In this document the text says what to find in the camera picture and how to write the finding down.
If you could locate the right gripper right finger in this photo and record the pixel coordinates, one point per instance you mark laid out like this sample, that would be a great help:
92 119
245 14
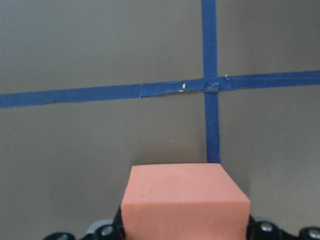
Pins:
261 229

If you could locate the orange foam cube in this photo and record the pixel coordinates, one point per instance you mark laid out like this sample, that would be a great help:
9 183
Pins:
183 201

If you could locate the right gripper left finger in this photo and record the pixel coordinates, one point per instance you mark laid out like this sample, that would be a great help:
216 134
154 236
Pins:
105 229

